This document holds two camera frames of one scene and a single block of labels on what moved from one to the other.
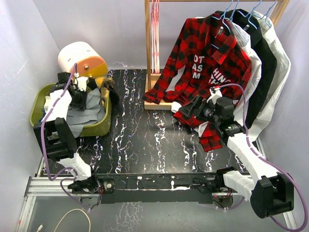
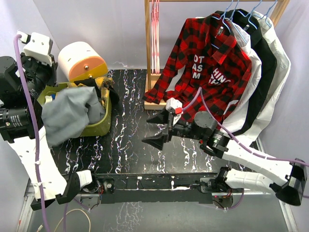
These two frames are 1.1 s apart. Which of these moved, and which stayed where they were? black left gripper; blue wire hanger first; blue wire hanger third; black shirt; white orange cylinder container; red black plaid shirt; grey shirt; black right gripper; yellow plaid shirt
Moved: black left gripper; grey shirt; black right gripper
Stayed: black shirt; white orange cylinder container; yellow plaid shirt; blue wire hanger first; red black plaid shirt; blue wire hanger third
